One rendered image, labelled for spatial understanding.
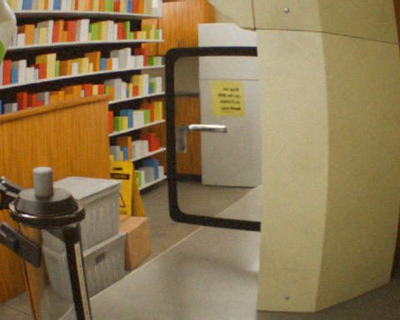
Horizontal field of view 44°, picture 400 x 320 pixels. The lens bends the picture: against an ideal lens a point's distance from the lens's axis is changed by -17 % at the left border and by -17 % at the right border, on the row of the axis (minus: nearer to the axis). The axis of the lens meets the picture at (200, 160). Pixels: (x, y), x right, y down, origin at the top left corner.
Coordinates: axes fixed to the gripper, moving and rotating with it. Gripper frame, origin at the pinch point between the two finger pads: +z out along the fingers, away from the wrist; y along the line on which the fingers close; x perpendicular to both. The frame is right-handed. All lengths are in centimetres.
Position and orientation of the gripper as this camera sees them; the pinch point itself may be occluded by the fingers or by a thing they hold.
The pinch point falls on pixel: (46, 238)
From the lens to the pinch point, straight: 68.0
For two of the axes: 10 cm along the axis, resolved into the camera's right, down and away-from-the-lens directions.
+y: 3.6, -1.7, 9.2
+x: -2.7, 9.2, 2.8
